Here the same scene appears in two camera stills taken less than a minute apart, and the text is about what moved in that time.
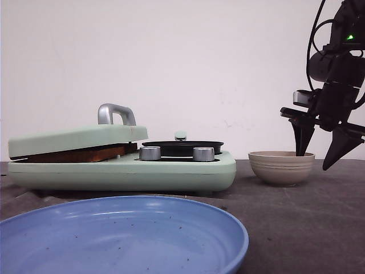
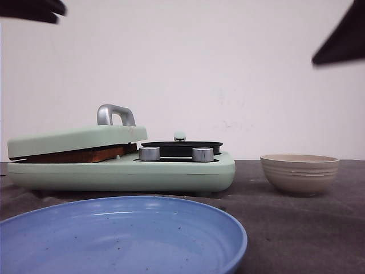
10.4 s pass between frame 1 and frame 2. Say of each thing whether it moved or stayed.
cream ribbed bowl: moved
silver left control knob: stayed
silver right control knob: stayed
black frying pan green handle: stayed
